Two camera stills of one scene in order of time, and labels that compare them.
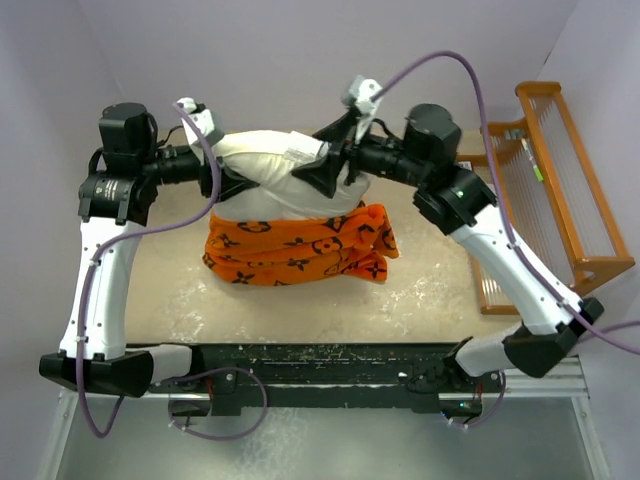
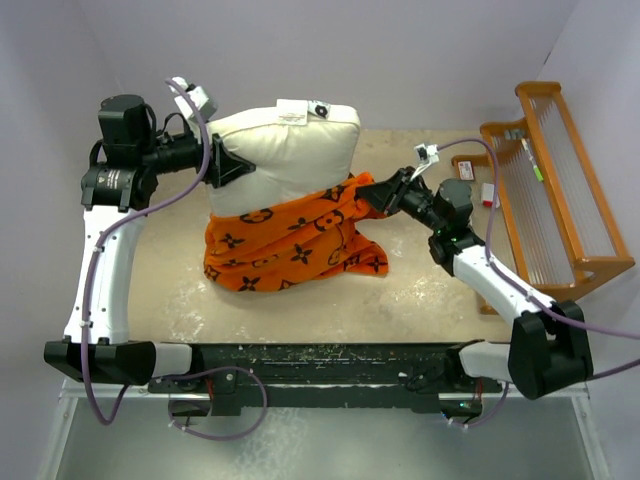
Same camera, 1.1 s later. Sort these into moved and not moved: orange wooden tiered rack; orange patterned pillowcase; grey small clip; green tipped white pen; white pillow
Moved: white pillow; orange patterned pillowcase
Not moved: green tipped white pen; orange wooden tiered rack; grey small clip
